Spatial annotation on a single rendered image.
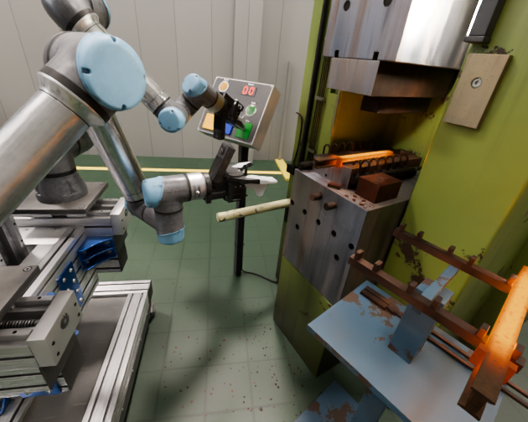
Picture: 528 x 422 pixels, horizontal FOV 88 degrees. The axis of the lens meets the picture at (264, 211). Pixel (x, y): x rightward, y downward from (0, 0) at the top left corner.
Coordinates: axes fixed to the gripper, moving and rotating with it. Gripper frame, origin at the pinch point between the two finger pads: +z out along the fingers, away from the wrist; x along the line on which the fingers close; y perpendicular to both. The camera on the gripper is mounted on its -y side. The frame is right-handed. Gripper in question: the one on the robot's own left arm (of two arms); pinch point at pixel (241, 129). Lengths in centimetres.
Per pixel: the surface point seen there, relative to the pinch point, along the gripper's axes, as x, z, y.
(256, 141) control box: -6.9, 4.0, -2.4
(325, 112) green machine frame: -29.5, 12.3, 19.0
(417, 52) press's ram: -62, -17, 29
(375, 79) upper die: -53, -18, 19
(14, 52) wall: 338, 21, 25
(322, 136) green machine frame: -30.2, 17.2, 9.9
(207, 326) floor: -4, 27, -102
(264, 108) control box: -6.3, 1.4, 11.7
